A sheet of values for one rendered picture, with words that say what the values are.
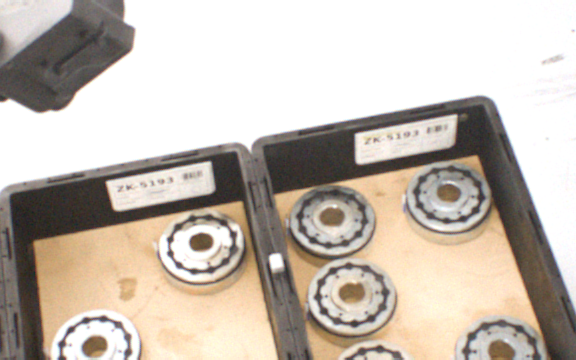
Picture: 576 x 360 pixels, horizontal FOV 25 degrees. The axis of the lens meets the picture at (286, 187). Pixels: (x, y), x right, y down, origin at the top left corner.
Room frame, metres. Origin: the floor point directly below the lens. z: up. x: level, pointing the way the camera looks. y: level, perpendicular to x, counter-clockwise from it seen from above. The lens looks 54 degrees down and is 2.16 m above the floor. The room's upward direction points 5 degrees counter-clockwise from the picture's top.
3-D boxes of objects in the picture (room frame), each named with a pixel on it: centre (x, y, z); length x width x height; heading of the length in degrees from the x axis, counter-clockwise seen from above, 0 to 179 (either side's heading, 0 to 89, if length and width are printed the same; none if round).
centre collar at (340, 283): (0.78, -0.06, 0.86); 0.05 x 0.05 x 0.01
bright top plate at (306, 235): (0.89, -0.05, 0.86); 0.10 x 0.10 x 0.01
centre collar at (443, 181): (0.91, -0.19, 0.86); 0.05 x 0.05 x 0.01
